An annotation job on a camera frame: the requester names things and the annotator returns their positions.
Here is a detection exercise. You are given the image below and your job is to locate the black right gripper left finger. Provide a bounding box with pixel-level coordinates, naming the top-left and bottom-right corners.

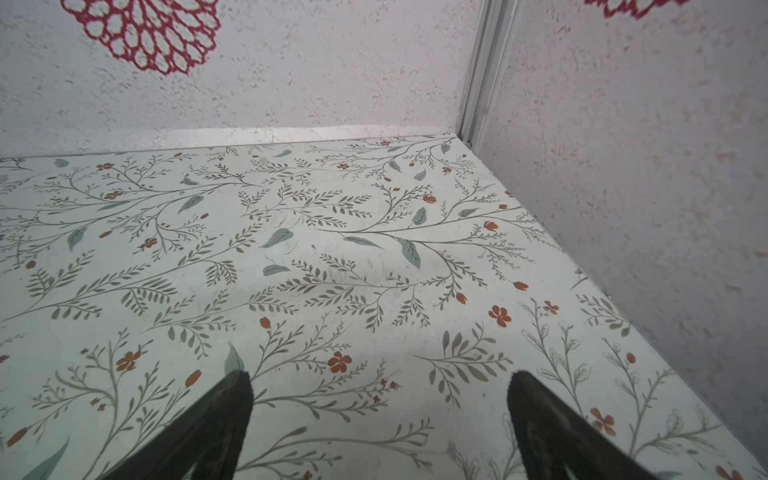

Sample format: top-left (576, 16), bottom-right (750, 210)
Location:
top-left (103, 370), bottom-right (254, 480)

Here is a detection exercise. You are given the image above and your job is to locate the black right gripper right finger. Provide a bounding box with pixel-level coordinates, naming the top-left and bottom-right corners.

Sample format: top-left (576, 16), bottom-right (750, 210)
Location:
top-left (507, 370), bottom-right (655, 480)

